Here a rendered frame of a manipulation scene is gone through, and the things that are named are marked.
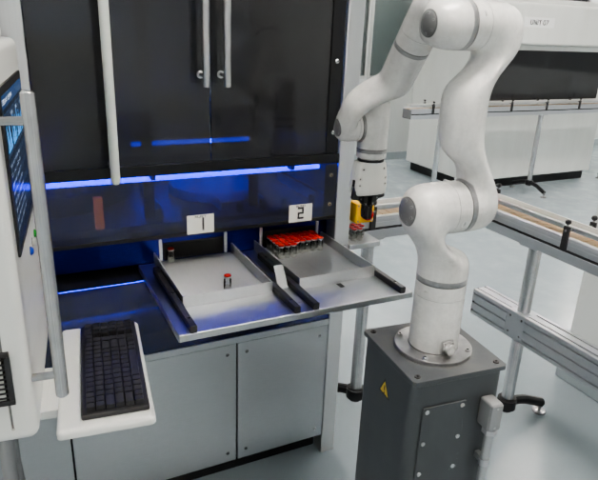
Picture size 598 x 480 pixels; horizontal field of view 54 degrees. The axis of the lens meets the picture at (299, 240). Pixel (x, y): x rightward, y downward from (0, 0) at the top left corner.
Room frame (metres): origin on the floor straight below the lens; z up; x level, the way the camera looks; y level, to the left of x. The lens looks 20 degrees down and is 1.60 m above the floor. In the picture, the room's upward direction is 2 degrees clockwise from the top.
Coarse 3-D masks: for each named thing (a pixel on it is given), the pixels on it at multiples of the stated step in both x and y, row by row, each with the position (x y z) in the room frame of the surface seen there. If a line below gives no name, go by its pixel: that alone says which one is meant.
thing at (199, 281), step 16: (208, 256) 1.77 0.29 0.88; (224, 256) 1.77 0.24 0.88; (240, 256) 1.74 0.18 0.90; (176, 272) 1.63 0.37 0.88; (192, 272) 1.63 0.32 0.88; (208, 272) 1.64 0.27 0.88; (224, 272) 1.64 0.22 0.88; (240, 272) 1.65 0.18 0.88; (256, 272) 1.61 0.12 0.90; (176, 288) 1.45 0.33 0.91; (192, 288) 1.52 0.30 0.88; (208, 288) 1.53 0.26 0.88; (240, 288) 1.47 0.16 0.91; (256, 288) 1.49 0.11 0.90; (192, 304) 1.41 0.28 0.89
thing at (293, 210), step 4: (304, 204) 1.85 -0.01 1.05; (308, 204) 1.85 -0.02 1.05; (292, 208) 1.83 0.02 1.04; (296, 208) 1.83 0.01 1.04; (304, 208) 1.85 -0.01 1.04; (308, 208) 1.85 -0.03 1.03; (292, 212) 1.83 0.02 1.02; (296, 212) 1.83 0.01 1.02; (304, 212) 1.85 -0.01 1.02; (308, 212) 1.85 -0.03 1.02; (292, 216) 1.83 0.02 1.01; (296, 216) 1.84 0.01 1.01; (300, 216) 1.84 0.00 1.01; (304, 216) 1.85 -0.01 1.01; (308, 216) 1.85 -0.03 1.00; (292, 220) 1.83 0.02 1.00; (296, 220) 1.84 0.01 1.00; (300, 220) 1.84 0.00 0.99; (304, 220) 1.85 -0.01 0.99; (308, 220) 1.85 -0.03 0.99
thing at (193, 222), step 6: (192, 216) 1.68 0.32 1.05; (198, 216) 1.69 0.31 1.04; (204, 216) 1.69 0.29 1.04; (210, 216) 1.70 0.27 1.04; (192, 222) 1.68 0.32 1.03; (198, 222) 1.69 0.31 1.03; (204, 222) 1.69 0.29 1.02; (210, 222) 1.70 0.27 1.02; (192, 228) 1.68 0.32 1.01; (198, 228) 1.69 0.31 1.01; (210, 228) 1.70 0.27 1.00
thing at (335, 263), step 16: (272, 256) 1.71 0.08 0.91; (304, 256) 1.80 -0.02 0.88; (320, 256) 1.81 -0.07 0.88; (336, 256) 1.81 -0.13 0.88; (352, 256) 1.77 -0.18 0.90; (288, 272) 1.62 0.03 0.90; (304, 272) 1.67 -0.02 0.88; (320, 272) 1.67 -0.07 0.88; (336, 272) 1.61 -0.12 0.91; (352, 272) 1.63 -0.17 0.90; (368, 272) 1.66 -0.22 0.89; (304, 288) 1.56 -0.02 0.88
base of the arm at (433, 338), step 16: (416, 288) 1.28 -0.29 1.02; (432, 288) 1.24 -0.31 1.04; (464, 288) 1.25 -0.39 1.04; (416, 304) 1.27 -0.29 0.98; (432, 304) 1.23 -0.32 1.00; (448, 304) 1.23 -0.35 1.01; (416, 320) 1.26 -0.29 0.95; (432, 320) 1.23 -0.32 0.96; (448, 320) 1.23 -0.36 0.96; (400, 336) 1.31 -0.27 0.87; (416, 336) 1.25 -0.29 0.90; (432, 336) 1.23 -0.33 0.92; (448, 336) 1.23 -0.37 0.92; (400, 352) 1.25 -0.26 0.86; (416, 352) 1.24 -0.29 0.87; (432, 352) 1.23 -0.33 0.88; (448, 352) 1.21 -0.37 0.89; (464, 352) 1.25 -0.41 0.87
